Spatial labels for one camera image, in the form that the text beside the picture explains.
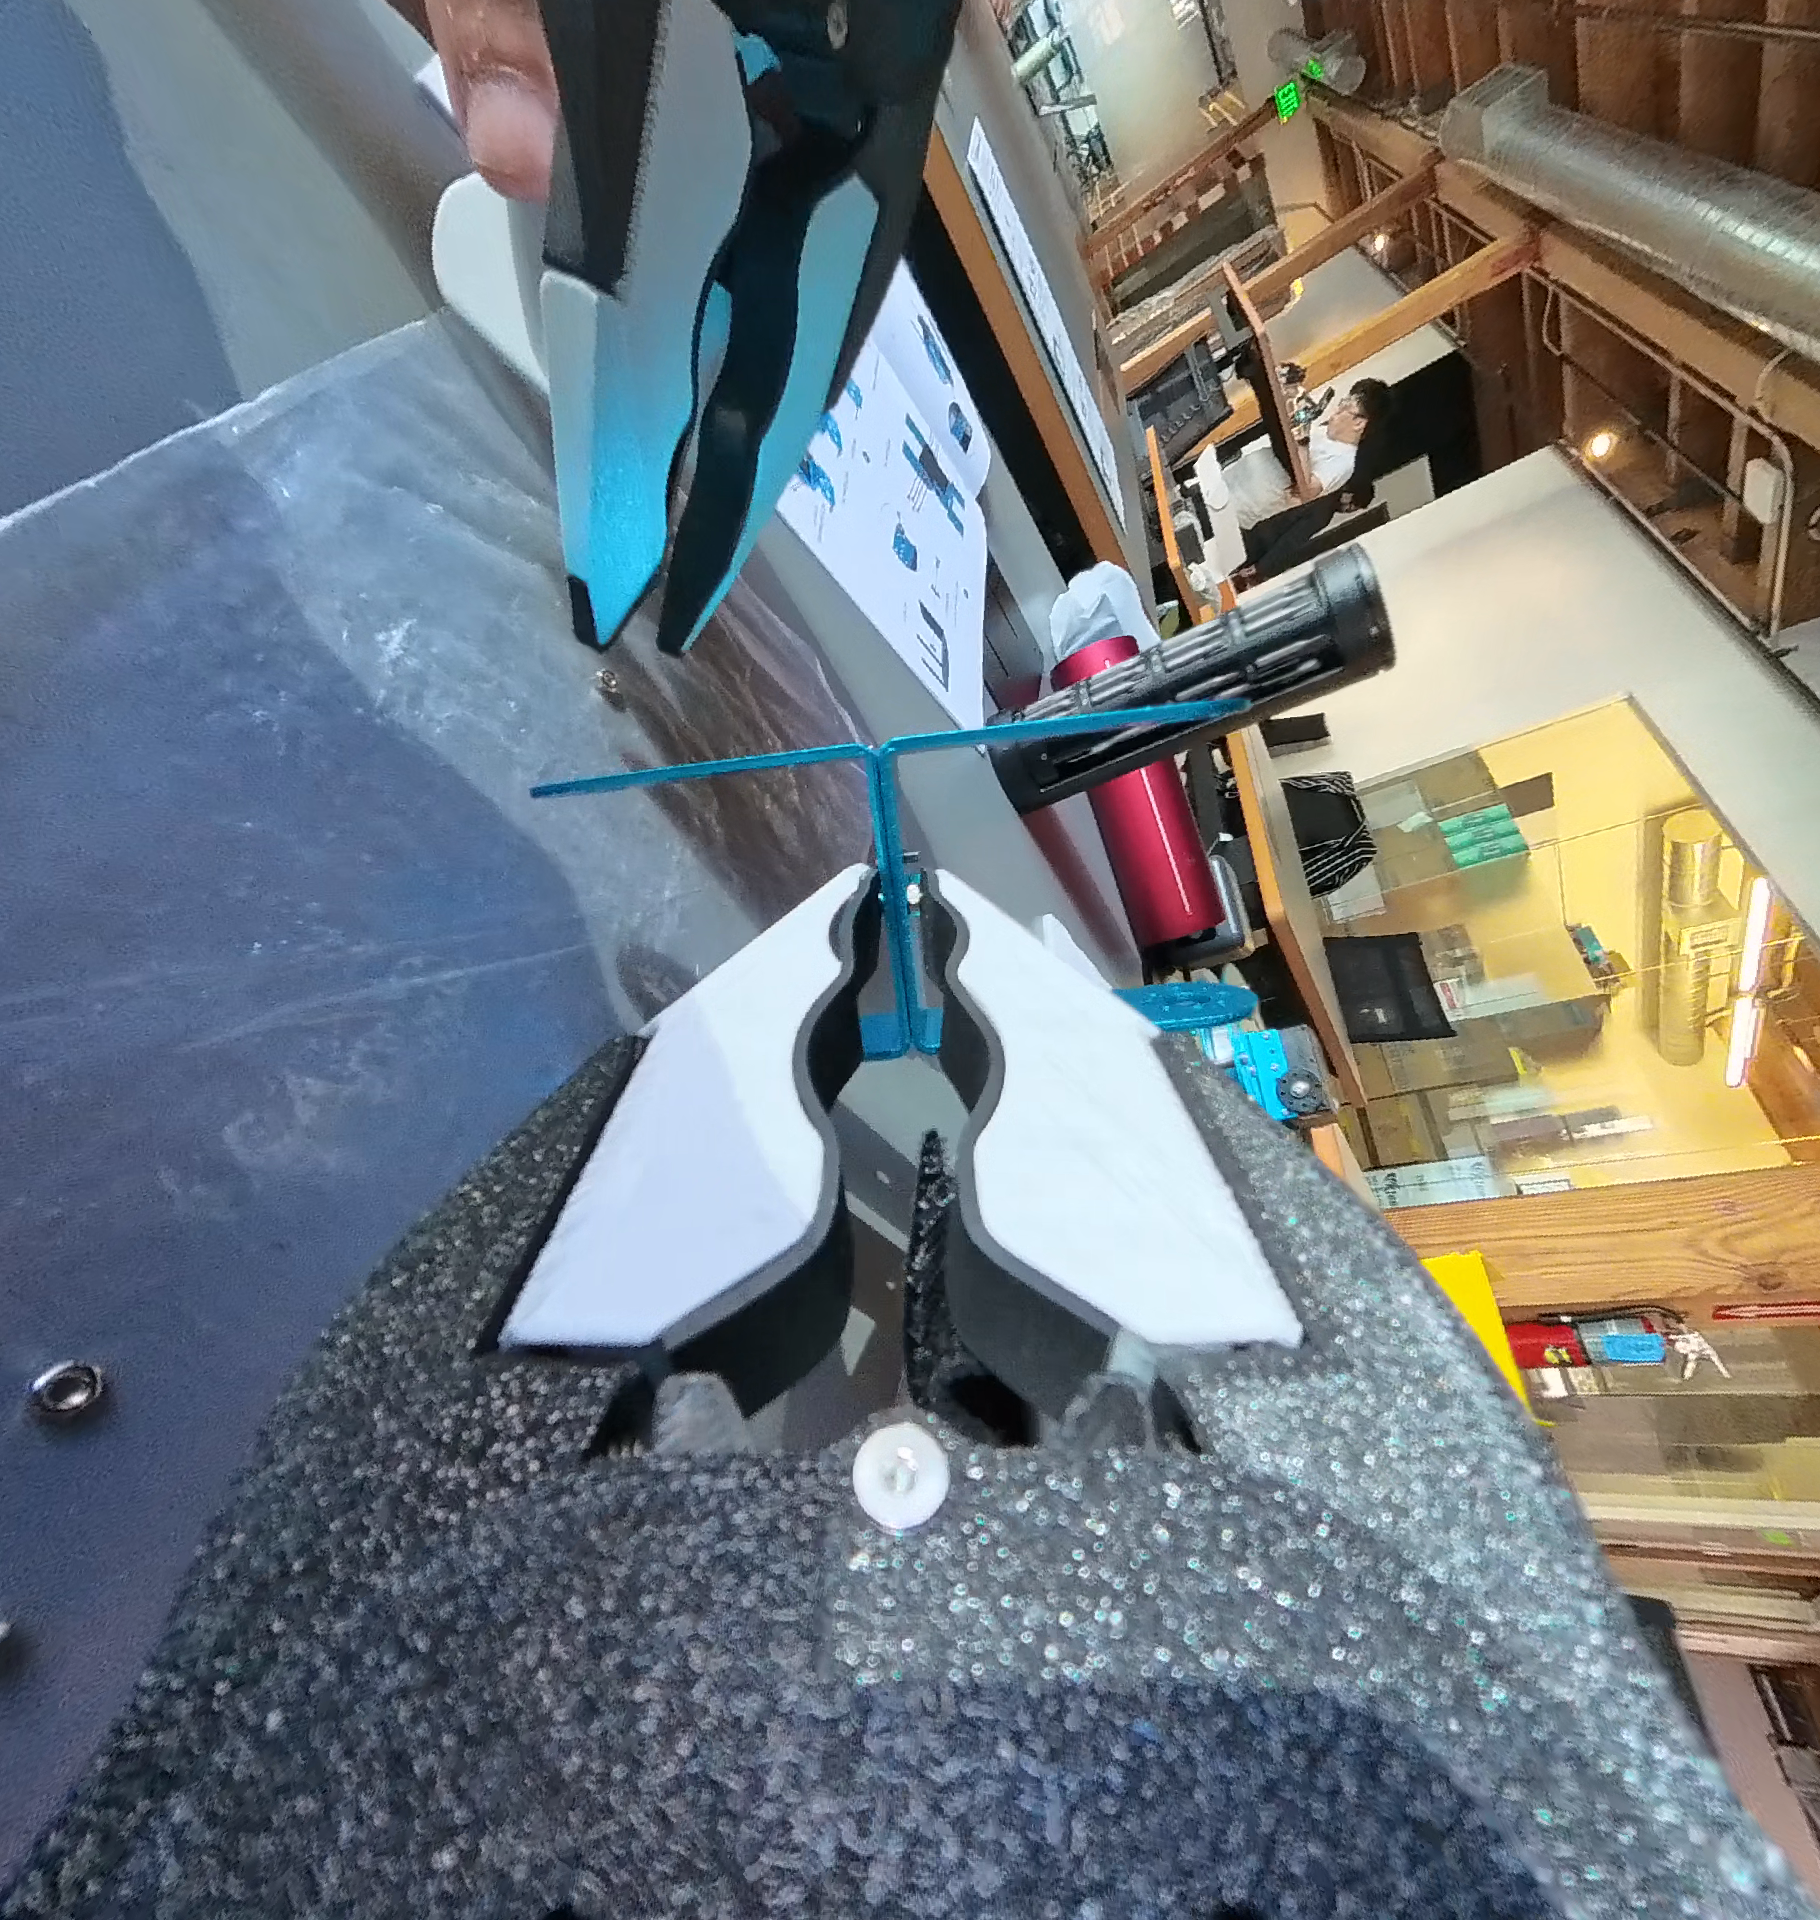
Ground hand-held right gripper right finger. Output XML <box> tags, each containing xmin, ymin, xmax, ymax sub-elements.
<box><xmin>926</xmin><ymin>869</ymin><xmax>1308</xmax><ymax>1368</ymax></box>

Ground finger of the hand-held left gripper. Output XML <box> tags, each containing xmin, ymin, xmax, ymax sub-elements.
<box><xmin>655</xmin><ymin>119</ymin><xmax>898</xmax><ymax>661</ymax></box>
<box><xmin>543</xmin><ymin>0</ymin><xmax>747</xmax><ymax>653</ymax></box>

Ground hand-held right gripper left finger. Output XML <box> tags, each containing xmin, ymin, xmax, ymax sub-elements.
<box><xmin>499</xmin><ymin>869</ymin><xmax>881</xmax><ymax>1368</ymax></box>

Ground blue metal bracket assembly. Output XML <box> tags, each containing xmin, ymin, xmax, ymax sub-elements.
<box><xmin>525</xmin><ymin>700</ymin><xmax>1252</xmax><ymax>1061</ymax></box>

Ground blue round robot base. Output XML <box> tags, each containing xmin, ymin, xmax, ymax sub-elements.
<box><xmin>1114</xmin><ymin>970</ymin><xmax>1354</xmax><ymax>1133</ymax></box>

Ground person's left hand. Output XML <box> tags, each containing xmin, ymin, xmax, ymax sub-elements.
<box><xmin>421</xmin><ymin>0</ymin><xmax>573</xmax><ymax>205</ymax></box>

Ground white instruction sheet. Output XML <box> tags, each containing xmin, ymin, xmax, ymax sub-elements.
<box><xmin>770</xmin><ymin>250</ymin><xmax>995</xmax><ymax>727</ymax></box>

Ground wooden partition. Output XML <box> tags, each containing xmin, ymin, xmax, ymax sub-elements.
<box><xmin>919</xmin><ymin>0</ymin><xmax>1144</xmax><ymax>577</ymax></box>

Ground red cylindrical container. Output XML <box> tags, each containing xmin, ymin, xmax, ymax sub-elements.
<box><xmin>1052</xmin><ymin>615</ymin><xmax>1230</xmax><ymax>961</ymax></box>

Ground yellow bin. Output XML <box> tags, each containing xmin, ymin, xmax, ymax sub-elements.
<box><xmin>1414</xmin><ymin>1246</ymin><xmax>1535</xmax><ymax>1387</ymax></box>

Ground white crumpled bag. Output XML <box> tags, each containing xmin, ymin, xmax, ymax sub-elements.
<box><xmin>1042</xmin><ymin>556</ymin><xmax>1157</xmax><ymax>653</ymax></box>

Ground large clear plastic bag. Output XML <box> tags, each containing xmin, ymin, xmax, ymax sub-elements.
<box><xmin>0</xmin><ymin>310</ymin><xmax>881</xmax><ymax>1831</ymax></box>

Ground black ribbed handle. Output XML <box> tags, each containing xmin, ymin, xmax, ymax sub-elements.
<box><xmin>986</xmin><ymin>543</ymin><xmax>1401</xmax><ymax>821</ymax></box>

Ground silver ventilation duct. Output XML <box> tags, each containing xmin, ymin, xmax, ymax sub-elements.
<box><xmin>1430</xmin><ymin>59</ymin><xmax>1820</xmax><ymax>398</ymax></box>

